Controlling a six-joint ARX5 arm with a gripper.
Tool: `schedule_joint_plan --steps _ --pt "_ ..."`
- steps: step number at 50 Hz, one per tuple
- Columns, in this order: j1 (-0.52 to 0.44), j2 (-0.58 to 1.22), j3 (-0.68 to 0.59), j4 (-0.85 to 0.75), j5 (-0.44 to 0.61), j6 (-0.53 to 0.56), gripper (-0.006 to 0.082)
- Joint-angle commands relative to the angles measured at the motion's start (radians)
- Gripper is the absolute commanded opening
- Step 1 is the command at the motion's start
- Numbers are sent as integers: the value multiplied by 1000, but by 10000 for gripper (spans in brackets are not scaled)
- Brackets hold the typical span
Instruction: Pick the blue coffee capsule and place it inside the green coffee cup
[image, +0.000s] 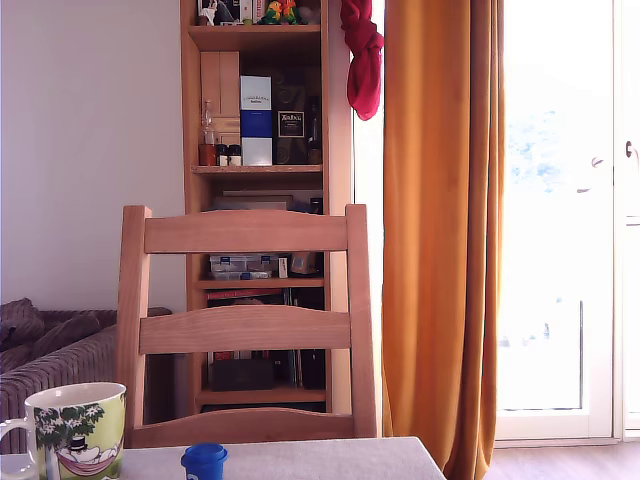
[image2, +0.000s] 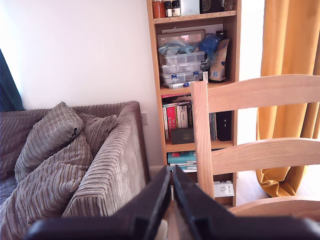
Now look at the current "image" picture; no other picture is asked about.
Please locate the red knotted scarf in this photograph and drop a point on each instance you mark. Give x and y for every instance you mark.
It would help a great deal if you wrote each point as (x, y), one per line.
(364, 75)

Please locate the brown jar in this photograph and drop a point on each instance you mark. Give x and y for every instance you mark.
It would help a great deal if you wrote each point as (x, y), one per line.
(207, 155)

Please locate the blue coffee capsule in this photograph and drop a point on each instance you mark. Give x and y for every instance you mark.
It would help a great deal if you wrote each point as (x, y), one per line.
(202, 462)

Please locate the grey tablecloth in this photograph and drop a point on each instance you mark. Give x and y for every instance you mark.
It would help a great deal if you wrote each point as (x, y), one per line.
(325, 460)

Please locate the black storage box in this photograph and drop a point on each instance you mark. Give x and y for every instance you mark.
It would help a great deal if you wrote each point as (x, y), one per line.
(241, 376)

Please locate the small dark-capped spice jar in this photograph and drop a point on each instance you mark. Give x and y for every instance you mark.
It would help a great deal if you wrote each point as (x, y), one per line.
(222, 156)
(234, 156)

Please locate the clear plastic storage box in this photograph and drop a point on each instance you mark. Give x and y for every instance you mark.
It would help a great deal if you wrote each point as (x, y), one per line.
(242, 266)

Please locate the red book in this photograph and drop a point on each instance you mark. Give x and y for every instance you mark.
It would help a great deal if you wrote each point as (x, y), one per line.
(242, 293)

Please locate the clear glass bottle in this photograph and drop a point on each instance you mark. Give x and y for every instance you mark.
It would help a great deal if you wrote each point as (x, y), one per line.
(208, 125)

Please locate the light wooden box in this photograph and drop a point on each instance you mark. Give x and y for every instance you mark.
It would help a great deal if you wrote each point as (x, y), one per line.
(220, 85)

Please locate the green and orange parrot toy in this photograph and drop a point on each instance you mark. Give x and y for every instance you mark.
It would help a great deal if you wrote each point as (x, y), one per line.
(277, 12)

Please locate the grey sofa cushion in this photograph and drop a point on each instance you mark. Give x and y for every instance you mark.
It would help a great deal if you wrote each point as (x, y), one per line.
(20, 325)

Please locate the white and blue box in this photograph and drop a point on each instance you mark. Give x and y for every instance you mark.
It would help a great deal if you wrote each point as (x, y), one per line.
(256, 125)

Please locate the black whisky box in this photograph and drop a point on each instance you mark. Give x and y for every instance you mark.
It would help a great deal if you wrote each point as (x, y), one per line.
(290, 125)

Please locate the tall wooden bookshelf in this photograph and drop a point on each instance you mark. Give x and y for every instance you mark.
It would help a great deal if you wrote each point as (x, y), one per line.
(189, 125)

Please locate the wooden ladder-back chair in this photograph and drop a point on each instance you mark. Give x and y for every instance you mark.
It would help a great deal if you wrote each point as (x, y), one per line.
(245, 230)

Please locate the orange curtain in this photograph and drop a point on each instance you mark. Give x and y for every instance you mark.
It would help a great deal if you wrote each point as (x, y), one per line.
(435, 200)

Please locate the dark bottle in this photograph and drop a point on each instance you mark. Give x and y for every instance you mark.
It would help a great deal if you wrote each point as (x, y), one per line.
(314, 130)

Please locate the green illustrated coffee mug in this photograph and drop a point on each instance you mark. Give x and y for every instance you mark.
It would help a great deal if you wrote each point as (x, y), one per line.
(85, 440)

